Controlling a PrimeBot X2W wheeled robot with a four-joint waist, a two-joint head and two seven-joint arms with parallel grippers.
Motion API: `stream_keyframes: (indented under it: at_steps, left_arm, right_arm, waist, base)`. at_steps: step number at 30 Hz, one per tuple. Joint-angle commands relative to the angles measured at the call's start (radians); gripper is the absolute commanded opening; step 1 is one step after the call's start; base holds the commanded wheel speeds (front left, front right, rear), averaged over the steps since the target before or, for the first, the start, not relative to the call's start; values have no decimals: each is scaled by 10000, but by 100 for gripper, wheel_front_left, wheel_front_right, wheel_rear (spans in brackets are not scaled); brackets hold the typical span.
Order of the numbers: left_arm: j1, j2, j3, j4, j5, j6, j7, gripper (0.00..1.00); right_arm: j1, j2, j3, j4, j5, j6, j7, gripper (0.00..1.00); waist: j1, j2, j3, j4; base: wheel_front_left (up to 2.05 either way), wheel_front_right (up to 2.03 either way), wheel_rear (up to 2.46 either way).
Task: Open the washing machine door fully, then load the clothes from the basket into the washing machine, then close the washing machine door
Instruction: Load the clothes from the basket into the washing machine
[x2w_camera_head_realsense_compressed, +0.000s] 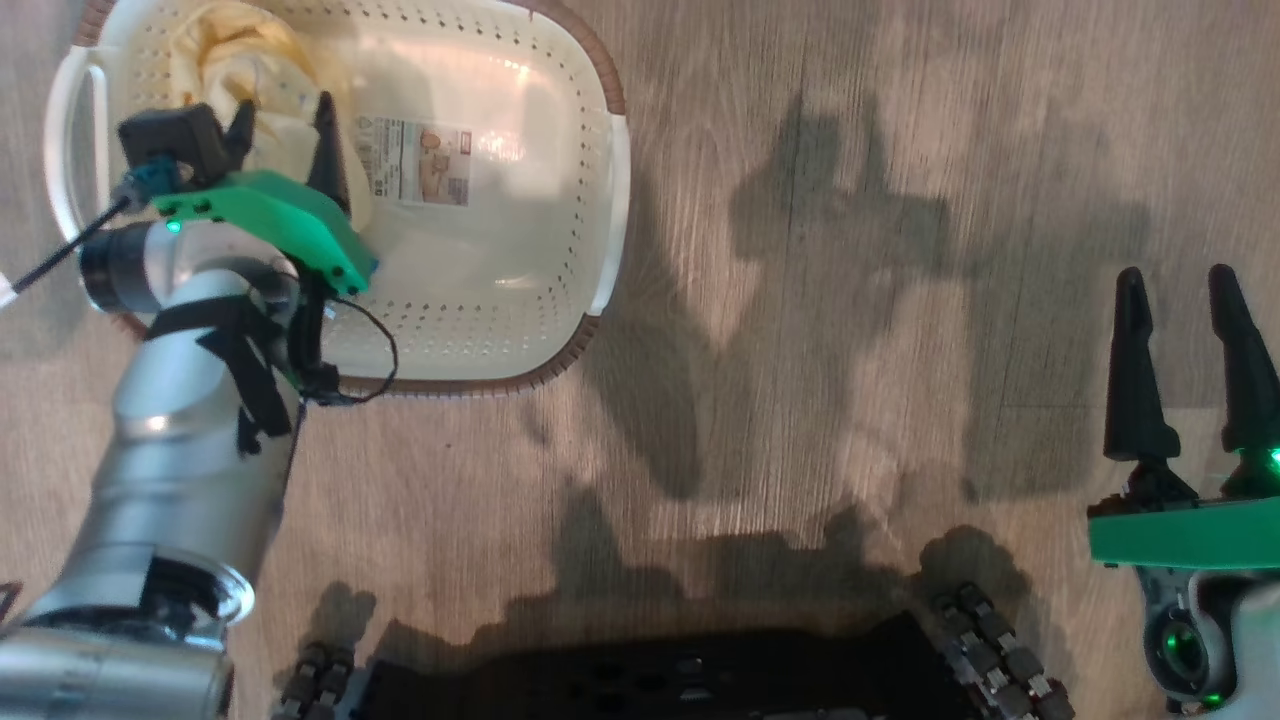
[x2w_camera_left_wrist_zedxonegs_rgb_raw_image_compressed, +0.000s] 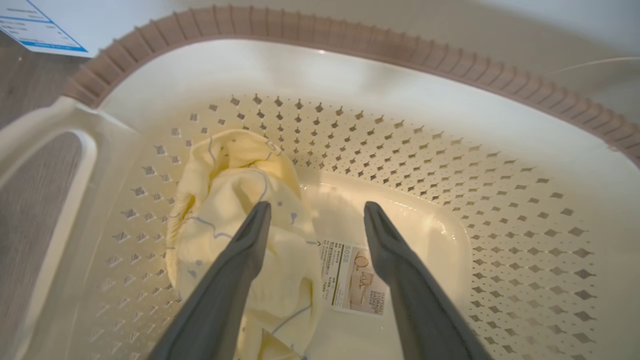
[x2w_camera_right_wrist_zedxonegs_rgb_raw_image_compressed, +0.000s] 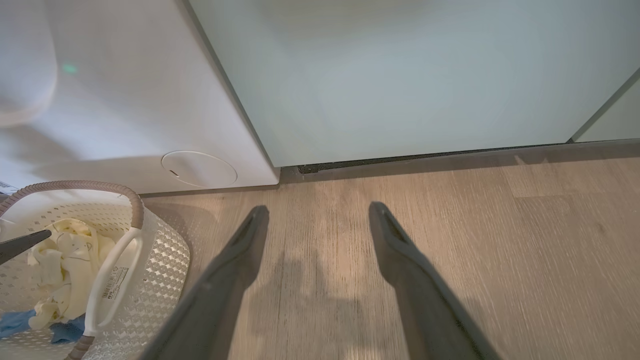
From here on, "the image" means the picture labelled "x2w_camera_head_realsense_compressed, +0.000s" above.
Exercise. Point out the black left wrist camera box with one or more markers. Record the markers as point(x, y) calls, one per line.
point(175, 135)

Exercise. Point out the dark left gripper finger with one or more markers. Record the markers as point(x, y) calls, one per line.
point(241, 130)
point(327, 160)

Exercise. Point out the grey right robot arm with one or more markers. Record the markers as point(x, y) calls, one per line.
point(1215, 640)

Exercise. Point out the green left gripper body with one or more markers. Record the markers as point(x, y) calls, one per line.
point(280, 215)

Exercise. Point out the pale yellow patterned garment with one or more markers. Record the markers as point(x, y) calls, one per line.
point(245, 60)

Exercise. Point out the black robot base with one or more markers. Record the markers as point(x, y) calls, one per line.
point(650, 680)

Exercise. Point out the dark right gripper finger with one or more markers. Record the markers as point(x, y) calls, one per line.
point(1250, 380)
point(1138, 390)

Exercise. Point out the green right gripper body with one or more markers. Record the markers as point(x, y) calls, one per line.
point(1190, 530)

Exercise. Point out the white perforated basket brown rim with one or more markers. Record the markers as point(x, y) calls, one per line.
point(500, 280)

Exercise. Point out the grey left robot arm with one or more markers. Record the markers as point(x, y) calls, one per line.
point(180, 480)

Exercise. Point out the paper product label in basket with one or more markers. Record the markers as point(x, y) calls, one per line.
point(415, 162)

